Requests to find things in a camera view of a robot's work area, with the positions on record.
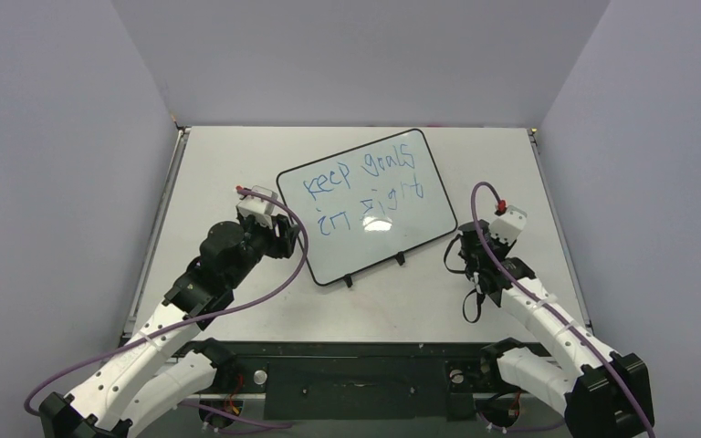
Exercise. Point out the white whiteboard black frame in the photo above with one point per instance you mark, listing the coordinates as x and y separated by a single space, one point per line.
368 204

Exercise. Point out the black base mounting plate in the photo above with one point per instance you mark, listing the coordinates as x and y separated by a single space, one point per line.
308 381

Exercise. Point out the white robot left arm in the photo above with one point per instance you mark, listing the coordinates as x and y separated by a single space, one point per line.
131 391

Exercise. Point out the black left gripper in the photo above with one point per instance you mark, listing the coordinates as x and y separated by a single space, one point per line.
281 243

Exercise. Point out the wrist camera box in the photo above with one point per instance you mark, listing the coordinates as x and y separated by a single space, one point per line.
508 225
256 203

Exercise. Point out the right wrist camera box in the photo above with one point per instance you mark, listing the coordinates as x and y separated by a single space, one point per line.
508 225

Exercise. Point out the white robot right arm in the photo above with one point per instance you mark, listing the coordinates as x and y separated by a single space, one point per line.
598 391

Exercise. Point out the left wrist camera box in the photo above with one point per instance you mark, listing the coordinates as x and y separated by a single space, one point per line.
256 203

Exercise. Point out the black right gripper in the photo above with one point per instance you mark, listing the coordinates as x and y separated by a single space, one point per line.
472 254

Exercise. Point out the aluminium table frame rail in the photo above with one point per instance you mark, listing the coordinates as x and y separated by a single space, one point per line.
137 204

